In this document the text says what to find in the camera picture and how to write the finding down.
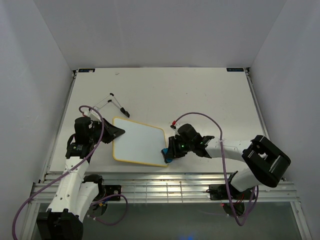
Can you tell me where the blue whiteboard eraser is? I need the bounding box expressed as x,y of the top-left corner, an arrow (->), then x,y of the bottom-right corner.
161,148 -> 173,164

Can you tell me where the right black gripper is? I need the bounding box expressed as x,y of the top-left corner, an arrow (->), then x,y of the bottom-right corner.
164,135 -> 194,159

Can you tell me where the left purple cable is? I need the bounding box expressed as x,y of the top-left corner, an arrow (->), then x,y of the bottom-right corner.
11,104 -> 128,240

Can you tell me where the yellow framed whiteboard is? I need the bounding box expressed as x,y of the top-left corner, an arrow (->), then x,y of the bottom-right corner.
112,117 -> 168,168

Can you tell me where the blue table label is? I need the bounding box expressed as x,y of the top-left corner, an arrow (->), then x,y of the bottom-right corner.
226,67 -> 245,72
78,68 -> 96,73

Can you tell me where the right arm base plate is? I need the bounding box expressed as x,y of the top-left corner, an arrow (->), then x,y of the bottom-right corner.
205,184 -> 253,201

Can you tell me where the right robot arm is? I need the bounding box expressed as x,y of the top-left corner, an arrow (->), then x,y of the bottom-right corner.
161,123 -> 292,200

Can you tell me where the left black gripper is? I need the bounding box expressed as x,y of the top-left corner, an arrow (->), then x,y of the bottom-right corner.
89,117 -> 125,145

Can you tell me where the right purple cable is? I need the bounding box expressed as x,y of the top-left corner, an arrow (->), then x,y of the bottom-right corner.
171,112 -> 258,227

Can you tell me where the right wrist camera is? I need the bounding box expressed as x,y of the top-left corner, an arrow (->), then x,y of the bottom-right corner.
170,120 -> 182,136

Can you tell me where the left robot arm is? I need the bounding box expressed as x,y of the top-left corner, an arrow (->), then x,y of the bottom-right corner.
36,116 -> 125,240

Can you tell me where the right blue table label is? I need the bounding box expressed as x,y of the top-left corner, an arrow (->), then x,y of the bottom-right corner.
226,67 -> 245,72

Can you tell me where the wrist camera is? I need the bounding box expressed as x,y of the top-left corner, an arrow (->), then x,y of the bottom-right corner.
170,120 -> 182,136
83,109 -> 101,122

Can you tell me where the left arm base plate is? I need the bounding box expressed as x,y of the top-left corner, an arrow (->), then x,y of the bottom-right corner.
103,185 -> 122,201

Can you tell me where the left blue table label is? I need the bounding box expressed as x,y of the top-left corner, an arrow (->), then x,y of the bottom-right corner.
78,68 -> 96,73

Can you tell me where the purple cable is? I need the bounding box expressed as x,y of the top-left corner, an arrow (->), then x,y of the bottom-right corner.
171,112 -> 258,227
11,104 -> 128,240

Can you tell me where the black wire whiteboard stand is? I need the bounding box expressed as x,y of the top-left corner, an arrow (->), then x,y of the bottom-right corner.
94,92 -> 130,118

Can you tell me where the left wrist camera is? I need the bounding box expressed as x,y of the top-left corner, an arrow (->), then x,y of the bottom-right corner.
83,109 -> 101,122

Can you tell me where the aluminium rail frame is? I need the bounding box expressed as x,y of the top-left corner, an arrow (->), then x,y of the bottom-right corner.
19,67 -> 313,240

